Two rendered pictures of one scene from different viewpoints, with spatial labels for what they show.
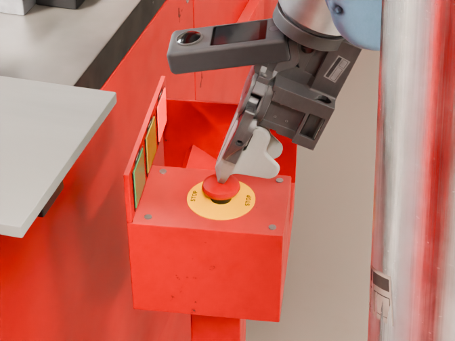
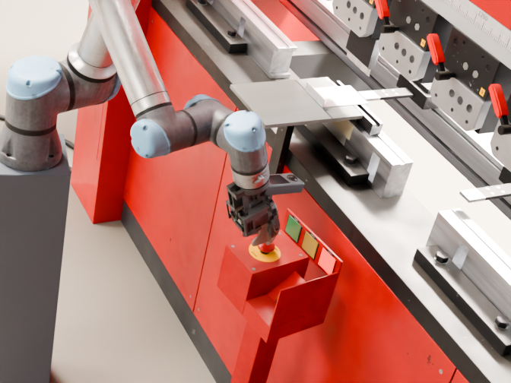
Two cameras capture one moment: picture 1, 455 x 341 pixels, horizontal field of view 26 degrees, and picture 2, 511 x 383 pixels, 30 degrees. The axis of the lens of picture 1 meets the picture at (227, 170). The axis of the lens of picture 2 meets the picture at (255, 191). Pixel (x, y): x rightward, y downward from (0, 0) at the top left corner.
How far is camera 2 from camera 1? 2.37 m
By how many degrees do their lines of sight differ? 97
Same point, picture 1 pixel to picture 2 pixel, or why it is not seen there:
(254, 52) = not seen: hidden behind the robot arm
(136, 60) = (383, 294)
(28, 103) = (281, 114)
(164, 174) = (298, 254)
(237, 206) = (255, 249)
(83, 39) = (381, 241)
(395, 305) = not seen: hidden behind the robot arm
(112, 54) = (370, 254)
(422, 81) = not seen: outside the picture
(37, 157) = (253, 100)
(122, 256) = (334, 346)
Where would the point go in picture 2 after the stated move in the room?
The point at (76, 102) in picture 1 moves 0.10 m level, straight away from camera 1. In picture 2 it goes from (270, 118) to (306, 138)
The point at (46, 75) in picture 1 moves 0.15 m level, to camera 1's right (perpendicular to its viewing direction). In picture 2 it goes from (363, 216) to (316, 236)
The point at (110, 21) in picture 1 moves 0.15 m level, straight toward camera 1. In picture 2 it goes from (388, 257) to (332, 221)
